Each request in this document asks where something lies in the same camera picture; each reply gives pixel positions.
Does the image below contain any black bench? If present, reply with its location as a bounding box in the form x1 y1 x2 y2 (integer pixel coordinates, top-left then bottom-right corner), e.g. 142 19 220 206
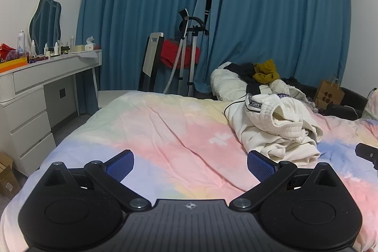
307 85 371 120

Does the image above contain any blue curtain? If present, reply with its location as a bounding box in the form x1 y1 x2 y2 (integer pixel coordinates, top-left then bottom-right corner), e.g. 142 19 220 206
193 0 353 94
75 0 217 96

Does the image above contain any white spray can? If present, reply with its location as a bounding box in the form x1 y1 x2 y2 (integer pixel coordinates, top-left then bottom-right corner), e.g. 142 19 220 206
17 30 25 54

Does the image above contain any grey garment with purple print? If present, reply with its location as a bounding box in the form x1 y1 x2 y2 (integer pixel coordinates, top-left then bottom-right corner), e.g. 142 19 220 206
270 79 308 102

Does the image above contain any cardboard box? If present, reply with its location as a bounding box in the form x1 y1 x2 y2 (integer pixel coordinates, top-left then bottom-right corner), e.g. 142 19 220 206
0 151 21 200

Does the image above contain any red bag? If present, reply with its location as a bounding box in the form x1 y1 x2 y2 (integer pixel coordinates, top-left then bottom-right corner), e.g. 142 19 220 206
0 43 17 61

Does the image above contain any black chair with white back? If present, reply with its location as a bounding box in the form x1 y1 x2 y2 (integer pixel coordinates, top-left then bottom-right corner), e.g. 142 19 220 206
138 32 165 92

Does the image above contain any black garment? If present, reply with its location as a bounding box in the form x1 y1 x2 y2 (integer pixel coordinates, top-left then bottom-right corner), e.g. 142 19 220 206
227 62 263 93

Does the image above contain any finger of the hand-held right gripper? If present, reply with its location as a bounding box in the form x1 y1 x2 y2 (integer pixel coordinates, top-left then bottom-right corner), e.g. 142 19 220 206
355 143 378 170

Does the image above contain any pastel bed blanket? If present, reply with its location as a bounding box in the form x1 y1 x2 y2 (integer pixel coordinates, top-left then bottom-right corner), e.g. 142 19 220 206
0 90 378 252

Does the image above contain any white hooded sweatshirt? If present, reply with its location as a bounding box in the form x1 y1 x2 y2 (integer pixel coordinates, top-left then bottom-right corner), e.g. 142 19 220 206
224 93 324 167

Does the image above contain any red cloth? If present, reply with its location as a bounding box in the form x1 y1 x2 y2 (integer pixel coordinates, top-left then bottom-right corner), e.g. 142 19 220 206
161 38 201 69

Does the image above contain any mustard yellow garment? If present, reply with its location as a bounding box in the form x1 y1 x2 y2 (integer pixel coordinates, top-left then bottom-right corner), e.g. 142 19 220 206
253 59 280 85

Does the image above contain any garment steamer stand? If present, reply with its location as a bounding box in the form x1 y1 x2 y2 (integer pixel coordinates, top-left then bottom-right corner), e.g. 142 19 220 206
162 8 207 97

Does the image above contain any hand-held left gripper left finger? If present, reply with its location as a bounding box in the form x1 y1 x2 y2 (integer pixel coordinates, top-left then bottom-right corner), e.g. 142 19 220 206
44 149 152 212

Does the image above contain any orange flat box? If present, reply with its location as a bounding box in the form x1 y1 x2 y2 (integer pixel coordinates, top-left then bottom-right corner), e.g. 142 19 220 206
0 58 28 73

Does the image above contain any white dressing table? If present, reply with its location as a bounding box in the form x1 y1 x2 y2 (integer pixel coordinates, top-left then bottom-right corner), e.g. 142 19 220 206
0 49 103 179

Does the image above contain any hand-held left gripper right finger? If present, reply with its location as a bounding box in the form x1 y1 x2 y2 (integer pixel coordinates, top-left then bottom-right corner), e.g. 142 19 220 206
229 151 335 211

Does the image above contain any pale green cloth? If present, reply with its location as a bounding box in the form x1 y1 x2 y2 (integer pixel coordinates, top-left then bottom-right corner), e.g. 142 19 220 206
362 87 378 120

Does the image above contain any wavy wall mirror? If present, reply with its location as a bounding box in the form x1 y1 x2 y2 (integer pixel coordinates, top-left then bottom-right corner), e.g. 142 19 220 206
29 0 62 52

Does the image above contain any brown paper bag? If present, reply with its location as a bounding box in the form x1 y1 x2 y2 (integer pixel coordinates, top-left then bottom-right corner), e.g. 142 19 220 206
314 75 345 111

